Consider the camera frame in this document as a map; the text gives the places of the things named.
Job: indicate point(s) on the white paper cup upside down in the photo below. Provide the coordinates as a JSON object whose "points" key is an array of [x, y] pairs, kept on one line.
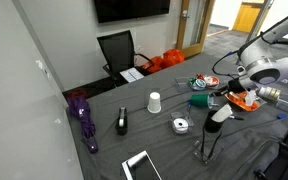
{"points": [[154, 104]]}

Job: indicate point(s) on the blue capped pen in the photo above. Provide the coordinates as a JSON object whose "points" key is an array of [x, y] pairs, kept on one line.
{"points": [[188, 112]]}

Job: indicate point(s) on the tablet with white frame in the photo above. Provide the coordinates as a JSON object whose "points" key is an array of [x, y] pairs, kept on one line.
{"points": [[140, 167]]}

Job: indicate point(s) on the wooden door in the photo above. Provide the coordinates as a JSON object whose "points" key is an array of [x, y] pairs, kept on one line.
{"points": [[194, 20]]}

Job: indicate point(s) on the tray of orange items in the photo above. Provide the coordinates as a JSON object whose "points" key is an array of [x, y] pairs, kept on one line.
{"points": [[241, 102]]}

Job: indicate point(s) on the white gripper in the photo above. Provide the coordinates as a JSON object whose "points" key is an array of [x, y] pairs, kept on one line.
{"points": [[236, 85]]}

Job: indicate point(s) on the wall mounted black television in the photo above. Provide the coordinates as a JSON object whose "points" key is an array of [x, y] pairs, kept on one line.
{"points": [[115, 10]]}

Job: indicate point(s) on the black mesh office chair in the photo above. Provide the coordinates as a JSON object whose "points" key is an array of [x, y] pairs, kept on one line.
{"points": [[119, 53]]}

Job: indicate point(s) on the small blue eraser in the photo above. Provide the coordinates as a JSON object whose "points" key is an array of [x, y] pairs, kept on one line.
{"points": [[282, 116]]}

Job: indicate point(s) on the white paper cup in mug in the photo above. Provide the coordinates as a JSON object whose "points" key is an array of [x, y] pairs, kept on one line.
{"points": [[222, 114]]}

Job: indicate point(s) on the black marker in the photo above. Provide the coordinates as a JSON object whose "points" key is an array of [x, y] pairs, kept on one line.
{"points": [[236, 118]]}

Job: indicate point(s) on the clear tray with containers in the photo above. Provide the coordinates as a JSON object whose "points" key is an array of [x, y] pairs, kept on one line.
{"points": [[199, 82]]}

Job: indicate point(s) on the purple folded umbrella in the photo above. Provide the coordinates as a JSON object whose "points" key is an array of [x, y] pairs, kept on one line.
{"points": [[79, 108]]}

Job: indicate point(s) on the grey table cloth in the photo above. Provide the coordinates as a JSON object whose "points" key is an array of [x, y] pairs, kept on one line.
{"points": [[249, 144]]}

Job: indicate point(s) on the white papers on chair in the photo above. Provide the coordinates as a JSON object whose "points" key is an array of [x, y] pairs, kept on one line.
{"points": [[131, 75]]}

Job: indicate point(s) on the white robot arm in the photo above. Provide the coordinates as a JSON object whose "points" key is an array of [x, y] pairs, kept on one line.
{"points": [[258, 65]]}

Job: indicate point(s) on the green plastic cup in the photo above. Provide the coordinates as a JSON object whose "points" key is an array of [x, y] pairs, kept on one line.
{"points": [[201, 100]]}

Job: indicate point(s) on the clear acrylic stand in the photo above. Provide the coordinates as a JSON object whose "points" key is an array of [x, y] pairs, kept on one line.
{"points": [[208, 147]]}

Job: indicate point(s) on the clear box with tape roll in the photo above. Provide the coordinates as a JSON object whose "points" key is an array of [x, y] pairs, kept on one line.
{"points": [[181, 122]]}

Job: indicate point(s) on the orange plastic bag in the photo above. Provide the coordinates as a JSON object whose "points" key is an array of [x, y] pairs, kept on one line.
{"points": [[168, 59]]}

